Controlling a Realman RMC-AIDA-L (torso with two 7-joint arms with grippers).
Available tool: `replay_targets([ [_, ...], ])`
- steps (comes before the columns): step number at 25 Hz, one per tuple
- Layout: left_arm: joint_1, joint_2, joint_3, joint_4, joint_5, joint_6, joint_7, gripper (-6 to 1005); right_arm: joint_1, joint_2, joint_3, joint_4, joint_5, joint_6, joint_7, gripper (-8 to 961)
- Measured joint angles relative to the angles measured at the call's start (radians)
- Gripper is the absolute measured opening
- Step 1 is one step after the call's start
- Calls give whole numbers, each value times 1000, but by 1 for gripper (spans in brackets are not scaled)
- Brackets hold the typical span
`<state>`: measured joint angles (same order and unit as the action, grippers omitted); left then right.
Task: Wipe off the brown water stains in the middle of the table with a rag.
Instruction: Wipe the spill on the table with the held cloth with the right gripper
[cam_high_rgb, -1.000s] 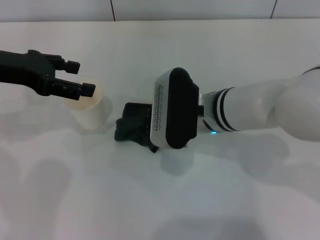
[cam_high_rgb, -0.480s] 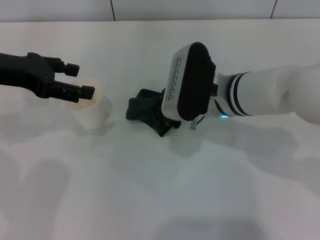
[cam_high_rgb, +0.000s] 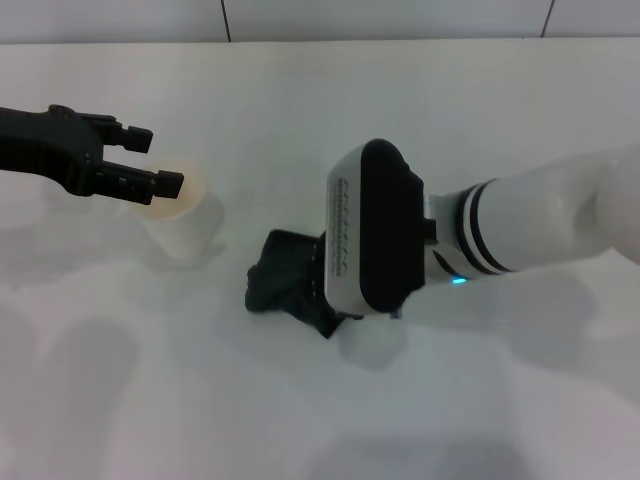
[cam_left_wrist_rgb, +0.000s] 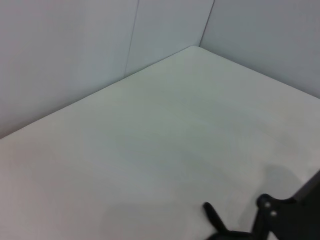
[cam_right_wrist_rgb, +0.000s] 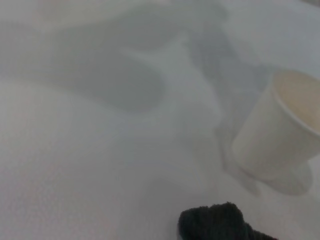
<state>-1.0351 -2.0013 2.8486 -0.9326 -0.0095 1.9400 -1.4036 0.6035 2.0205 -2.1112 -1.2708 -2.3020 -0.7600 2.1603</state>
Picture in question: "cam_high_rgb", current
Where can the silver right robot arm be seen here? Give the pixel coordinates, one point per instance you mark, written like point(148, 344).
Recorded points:
point(540, 215)

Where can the white paper cup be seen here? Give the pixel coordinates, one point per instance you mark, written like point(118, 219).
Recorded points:
point(185, 220)

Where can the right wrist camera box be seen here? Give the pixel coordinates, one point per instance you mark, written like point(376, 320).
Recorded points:
point(380, 225)

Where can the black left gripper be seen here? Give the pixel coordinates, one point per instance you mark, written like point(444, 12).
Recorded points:
point(45, 145)

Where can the dark blue rag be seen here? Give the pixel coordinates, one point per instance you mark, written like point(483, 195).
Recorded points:
point(277, 275)

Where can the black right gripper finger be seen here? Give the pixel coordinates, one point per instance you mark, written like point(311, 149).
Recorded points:
point(317, 250)
point(316, 292)

